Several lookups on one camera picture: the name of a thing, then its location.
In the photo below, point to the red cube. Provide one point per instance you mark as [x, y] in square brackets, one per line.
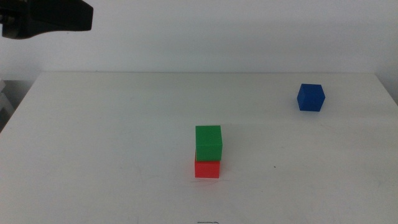
[206, 169]

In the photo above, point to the blue cube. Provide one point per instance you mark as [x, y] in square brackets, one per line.
[311, 98]

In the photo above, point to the green cube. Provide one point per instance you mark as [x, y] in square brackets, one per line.
[208, 143]

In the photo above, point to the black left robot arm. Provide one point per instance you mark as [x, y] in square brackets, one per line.
[46, 15]

